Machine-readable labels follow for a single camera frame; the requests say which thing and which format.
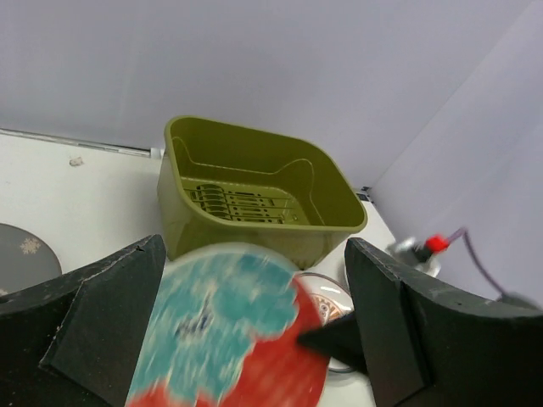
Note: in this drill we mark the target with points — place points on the right table corner label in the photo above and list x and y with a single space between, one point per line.
363 194

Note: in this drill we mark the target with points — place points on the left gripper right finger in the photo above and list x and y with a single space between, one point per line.
427 343

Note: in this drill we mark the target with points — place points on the white orange sunburst plate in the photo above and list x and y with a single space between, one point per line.
320 300

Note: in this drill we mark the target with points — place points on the grey deer snowflake plate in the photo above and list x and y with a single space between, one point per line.
26 260

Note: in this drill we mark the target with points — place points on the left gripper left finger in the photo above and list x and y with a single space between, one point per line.
75 340

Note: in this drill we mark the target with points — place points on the olive green plastic bin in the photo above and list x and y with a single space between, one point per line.
225 183

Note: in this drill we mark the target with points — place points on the red and teal floral plate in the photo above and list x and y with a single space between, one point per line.
223 332

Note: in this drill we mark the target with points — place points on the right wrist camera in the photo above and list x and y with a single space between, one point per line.
420 255

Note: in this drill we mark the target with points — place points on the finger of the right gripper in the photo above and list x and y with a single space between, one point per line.
339 339

